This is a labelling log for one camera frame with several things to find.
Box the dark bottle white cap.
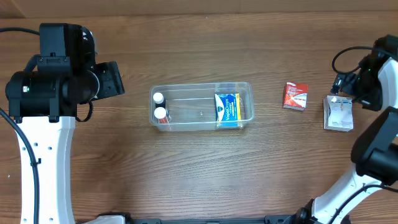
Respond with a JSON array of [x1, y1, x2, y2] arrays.
[[152, 92, 167, 109]]

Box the red medicine box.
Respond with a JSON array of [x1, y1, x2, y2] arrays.
[[282, 82, 308, 111]]

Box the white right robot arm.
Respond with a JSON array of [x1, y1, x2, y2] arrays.
[[284, 35, 397, 223]]

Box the blue VapoDrops box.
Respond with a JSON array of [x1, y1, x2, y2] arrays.
[[215, 93, 242, 128]]

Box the white medicine box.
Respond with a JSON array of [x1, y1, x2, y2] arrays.
[[323, 95, 354, 132]]

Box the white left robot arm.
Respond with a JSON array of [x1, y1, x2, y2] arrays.
[[1, 23, 124, 223]]

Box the orange bottle white cap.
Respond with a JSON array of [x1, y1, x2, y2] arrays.
[[154, 107, 169, 124]]

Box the clear plastic container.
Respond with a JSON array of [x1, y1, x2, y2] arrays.
[[149, 82, 254, 131]]

